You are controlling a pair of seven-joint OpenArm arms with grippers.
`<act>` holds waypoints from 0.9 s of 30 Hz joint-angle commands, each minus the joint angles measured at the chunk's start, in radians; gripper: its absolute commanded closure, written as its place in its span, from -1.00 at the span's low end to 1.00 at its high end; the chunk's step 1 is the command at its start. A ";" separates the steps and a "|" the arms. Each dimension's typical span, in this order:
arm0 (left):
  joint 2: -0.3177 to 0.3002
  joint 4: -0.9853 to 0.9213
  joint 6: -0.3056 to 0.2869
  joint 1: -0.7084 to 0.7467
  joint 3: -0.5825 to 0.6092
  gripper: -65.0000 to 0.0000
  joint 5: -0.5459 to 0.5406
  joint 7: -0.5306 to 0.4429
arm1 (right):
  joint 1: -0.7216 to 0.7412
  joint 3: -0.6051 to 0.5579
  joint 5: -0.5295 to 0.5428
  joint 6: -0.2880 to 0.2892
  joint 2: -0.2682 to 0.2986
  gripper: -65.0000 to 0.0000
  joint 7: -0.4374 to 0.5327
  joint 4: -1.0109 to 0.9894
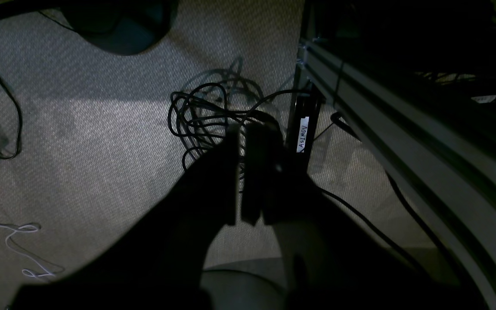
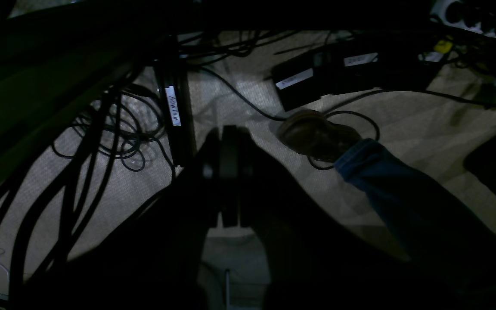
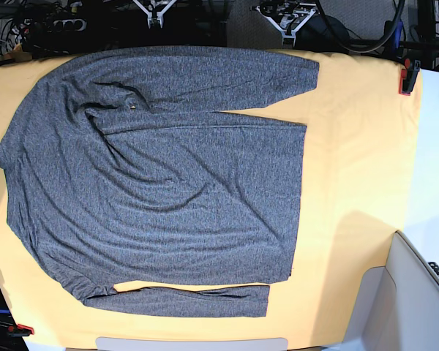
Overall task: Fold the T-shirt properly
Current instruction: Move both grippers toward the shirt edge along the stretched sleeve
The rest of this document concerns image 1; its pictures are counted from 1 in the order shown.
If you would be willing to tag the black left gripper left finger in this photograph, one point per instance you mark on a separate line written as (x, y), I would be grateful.
(183, 224)

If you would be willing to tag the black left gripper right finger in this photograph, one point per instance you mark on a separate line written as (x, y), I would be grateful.
(273, 192)

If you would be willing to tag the dark round chair base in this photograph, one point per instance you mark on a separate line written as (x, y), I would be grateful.
(122, 27)

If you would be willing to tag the aluminium table frame rail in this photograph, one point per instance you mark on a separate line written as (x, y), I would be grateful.
(439, 146)

